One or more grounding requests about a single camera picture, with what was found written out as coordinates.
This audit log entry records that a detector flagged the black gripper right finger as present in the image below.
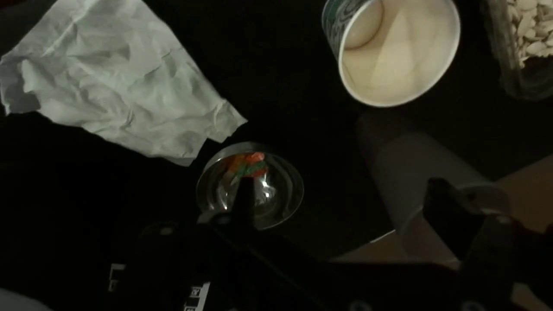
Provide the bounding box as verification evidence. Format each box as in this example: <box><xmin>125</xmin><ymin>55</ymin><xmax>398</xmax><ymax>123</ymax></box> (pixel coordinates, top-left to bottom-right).
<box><xmin>423</xmin><ymin>176</ymin><xmax>516</xmax><ymax>273</ymax></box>

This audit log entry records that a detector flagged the crumpled white tissue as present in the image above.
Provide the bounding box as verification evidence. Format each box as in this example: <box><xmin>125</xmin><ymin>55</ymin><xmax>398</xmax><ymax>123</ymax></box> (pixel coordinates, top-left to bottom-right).
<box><xmin>0</xmin><ymin>0</ymin><xmax>250</xmax><ymax>169</ymax></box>

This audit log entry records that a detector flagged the clear container with nuts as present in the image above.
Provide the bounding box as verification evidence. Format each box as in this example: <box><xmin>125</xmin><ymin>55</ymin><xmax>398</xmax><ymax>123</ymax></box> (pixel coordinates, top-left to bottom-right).
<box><xmin>483</xmin><ymin>0</ymin><xmax>553</xmax><ymax>102</ymax></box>

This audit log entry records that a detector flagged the white paper cup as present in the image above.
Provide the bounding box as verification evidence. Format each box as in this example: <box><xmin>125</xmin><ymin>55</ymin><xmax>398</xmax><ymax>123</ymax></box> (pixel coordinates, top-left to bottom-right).
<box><xmin>321</xmin><ymin>0</ymin><xmax>464</xmax><ymax>109</ymax></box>

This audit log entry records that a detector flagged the orange green candy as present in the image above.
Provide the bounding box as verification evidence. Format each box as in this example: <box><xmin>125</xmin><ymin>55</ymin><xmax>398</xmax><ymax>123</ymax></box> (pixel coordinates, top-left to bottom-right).
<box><xmin>224</xmin><ymin>150</ymin><xmax>270</xmax><ymax>178</ymax></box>

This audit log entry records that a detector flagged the small metal bowl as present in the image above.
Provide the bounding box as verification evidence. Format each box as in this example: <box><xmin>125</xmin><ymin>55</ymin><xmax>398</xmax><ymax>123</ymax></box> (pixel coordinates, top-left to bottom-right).
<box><xmin>194</xmin><ymin>142</ymin><xmax>307</xmax><ymax>231</ymax></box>

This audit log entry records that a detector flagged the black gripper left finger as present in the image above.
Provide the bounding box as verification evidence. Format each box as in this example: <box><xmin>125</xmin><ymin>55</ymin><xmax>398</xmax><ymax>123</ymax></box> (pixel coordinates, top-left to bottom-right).
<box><xmin>227</xmin><ymin>171</ymin><xmax>262</xmax><ymax>249</ymax></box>

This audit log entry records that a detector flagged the dark translucent plastic cup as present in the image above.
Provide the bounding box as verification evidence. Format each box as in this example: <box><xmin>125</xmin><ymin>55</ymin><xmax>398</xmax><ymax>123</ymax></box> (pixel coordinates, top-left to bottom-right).
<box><xmin>353</xmin><ymin>110</ymin><xmax>512</xmax><ymax>243</ymax></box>

